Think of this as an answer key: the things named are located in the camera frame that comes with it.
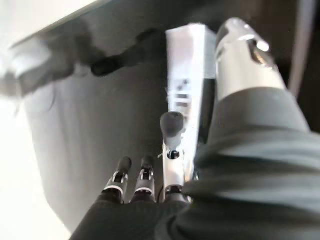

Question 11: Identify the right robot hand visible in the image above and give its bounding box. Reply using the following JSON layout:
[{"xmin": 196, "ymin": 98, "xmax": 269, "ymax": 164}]
[{"xmin": 69, "ymin": 17, "xmax": 320, "ymax": 240}]

